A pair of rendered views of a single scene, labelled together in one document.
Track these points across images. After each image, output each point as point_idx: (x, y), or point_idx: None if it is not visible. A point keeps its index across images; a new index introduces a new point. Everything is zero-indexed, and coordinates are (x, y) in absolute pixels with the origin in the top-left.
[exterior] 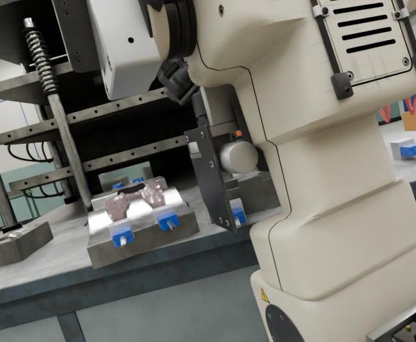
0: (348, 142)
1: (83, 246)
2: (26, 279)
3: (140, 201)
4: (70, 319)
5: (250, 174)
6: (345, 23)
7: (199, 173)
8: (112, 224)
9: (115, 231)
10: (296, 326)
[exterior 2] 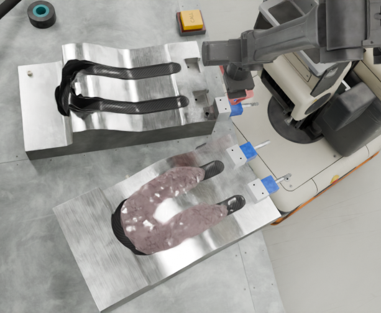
0: None
1: (204, 281)
2: (276, 299)
3: (193, 192)
4: None
5: (183, 79)
6: None
7: (322, 82)
8: (261, 194)
9: (268, 189)
10: (330, 92)
